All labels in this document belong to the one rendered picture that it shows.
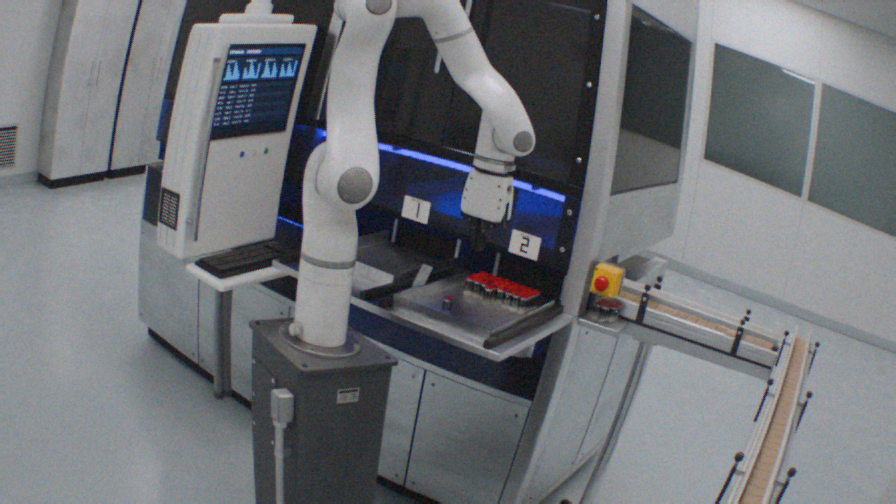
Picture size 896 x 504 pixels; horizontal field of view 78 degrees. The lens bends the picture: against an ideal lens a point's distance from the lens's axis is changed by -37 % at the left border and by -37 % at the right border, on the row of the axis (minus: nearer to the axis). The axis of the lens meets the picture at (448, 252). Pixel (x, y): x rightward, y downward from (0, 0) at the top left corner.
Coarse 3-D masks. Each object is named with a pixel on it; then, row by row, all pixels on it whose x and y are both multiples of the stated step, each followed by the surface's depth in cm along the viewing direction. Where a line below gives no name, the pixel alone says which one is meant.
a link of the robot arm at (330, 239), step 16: (320, 144) 172; (320, 160) 163; (304, 176) 172; (304, 192) 171; (304, 208) 170; (320, 208) 170; (304, 224) 169; (320, 224) 167; (336, 224) 168; (352, 224) 171; (304, 240) 168; (320, 240) 165; (336, 240) 165; (352, 240) 168; (304, 256) 168; (320, 256) 166; (336, 256) 166; (352, 256) 169
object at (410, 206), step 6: (408, 198) 239; (414, 198) 238; (408, 204) 239; (414, 204) 238; (420, 204) 237; (426, 204) 236; (408, 210) 240; (414, 210) 239; (420, 210) 238; (426, 210) 237; (408, 216) 240; (414, 216) 239; (420, 216) 238; (426, 216) 237; (426, 222) 237
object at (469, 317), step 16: (464, 272) 226; (416, 288) 207; (432, 288) 214; (448, 288) 221; (400, 304) 199; (416, 304) 197; (432, 304) 208; (464, 304) 212; (480, 304) 214; (432, 320) 195; (448, 320) 193; (464, 320) 191; (480, 320) 203; (496, 320) 205; (512, 320) 196; (480, 336) 189
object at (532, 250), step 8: (512, 232) 224; (520, 232) 222; (512, 240) 224; (520, 240) 223; (536, 240) 220; (512, 248) 224; (528, 248) 222; (536, 248) 221; (528, 256) 222; (536, 256) 221
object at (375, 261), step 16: (368, 240) 246; (384, 240) 253; (368, 256) 236; (384, 256) 239; (400, 256) 242; (416, 256) 245; (368, 272) 217; (384, 272) 215; (400, 272) 228; (416, 272) 222
